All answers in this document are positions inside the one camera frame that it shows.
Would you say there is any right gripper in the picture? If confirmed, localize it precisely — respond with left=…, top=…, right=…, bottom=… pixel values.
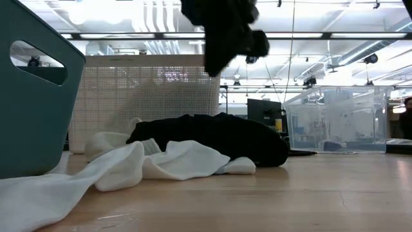
left=180, top=0, right=259, bottom=77

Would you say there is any white perforated plastic basket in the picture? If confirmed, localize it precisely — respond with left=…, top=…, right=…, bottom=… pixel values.
left=68, top=53, right=222, bottom=155

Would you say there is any black monitor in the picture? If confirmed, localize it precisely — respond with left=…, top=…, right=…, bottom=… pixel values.
left=247, top=98, right=288, bottom=133

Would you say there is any black fuzzy cloth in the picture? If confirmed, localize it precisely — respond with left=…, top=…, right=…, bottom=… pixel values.
left=125, top=111, right=290, bottom=168

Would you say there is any black horizontal overhead bar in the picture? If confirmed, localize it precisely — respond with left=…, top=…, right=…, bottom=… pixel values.
left=61, top=31, right=412, bottom=41

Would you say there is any small folded white cloth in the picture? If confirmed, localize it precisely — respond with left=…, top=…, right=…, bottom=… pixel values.
left=214, top=156, right=257, bottom=176

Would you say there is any crumpled white cloth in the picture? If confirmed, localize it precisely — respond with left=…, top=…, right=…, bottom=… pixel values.
left=142, top=139, right=232, bottom=181

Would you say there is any clear plastic storage bin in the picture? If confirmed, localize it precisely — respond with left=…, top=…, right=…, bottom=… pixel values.
left=282, top=85, right=394, bottom=154

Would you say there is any teal plastic bin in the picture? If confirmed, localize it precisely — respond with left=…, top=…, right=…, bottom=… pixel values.
left=0, top=0, right=87, bottom=180

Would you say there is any long white cloth strip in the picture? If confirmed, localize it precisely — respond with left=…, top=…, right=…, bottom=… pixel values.
left=0, top=140, right=145, bottom=232

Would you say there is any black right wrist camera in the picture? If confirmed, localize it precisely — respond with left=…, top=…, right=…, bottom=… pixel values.
left=247, top=29, right=270, bottom=58

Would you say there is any thin hanging black cable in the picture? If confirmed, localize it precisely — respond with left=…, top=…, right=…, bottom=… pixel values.
left=283, top=0, right=296, bottom=103

